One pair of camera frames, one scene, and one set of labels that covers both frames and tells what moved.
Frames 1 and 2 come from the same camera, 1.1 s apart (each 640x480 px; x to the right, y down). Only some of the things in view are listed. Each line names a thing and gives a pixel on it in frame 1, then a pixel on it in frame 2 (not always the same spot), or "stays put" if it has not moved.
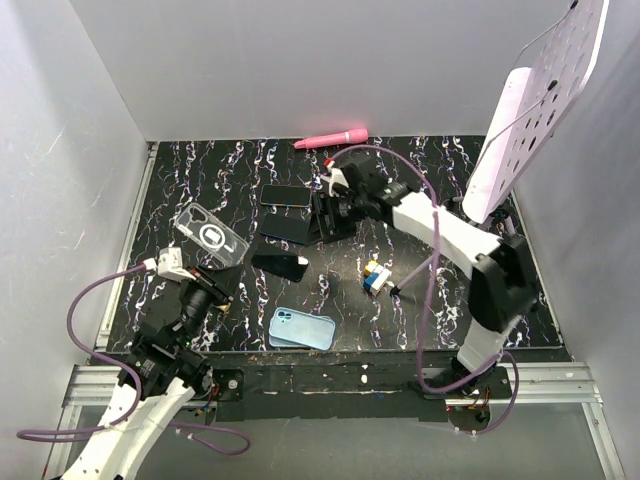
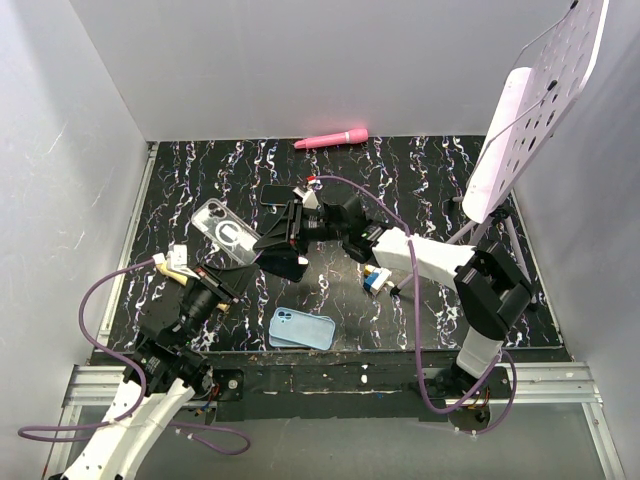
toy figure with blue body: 375,276 stays put
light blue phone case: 281,342 → 319,339
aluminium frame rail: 98,383 stays put
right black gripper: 324,206 → 280,234
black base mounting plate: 344,387 stays put
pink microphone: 360,135 stays put
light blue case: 312,330 → 279,342
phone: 285,195 stays put
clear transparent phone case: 210,232 → 223,226
